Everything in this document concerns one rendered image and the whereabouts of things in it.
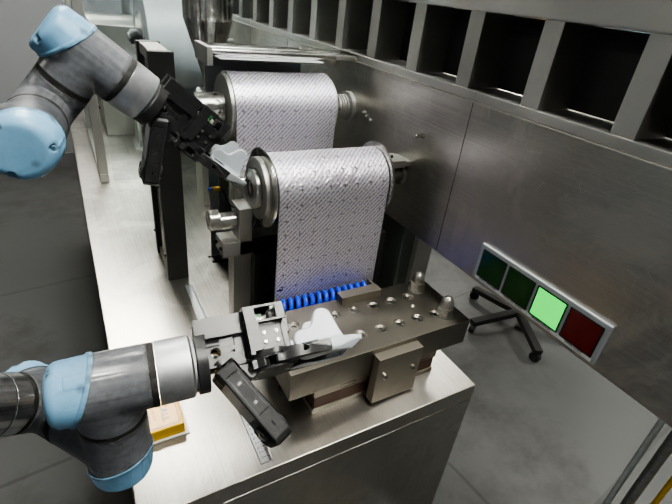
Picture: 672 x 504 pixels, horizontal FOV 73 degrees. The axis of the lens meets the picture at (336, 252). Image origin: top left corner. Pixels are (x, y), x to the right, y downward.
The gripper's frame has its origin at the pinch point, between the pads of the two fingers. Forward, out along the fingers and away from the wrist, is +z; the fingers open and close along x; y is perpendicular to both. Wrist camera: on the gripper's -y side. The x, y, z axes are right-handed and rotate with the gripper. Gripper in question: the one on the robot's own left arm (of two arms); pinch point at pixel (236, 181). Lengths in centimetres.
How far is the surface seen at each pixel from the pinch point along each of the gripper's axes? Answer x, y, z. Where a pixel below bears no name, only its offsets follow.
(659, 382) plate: -61, 18, 33
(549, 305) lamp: -44, 18, 32
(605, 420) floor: -20, 13, 210
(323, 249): -8.1, 0.1, 19.8
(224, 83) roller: 21.4, 12.7, -4.9
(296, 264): -8.1, -5.4, 16.9
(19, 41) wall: 364, -52, -21
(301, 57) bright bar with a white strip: 22.0, 28.3, 4.9
